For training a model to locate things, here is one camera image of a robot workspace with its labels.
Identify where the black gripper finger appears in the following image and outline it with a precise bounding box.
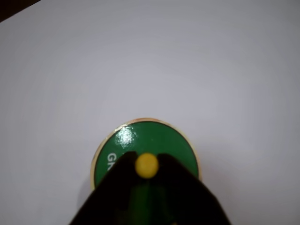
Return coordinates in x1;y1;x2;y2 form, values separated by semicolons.
154;152;233;225
69;151;142;225

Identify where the green round puzzle piece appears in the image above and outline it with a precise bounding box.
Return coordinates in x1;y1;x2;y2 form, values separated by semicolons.
90;116;203;222

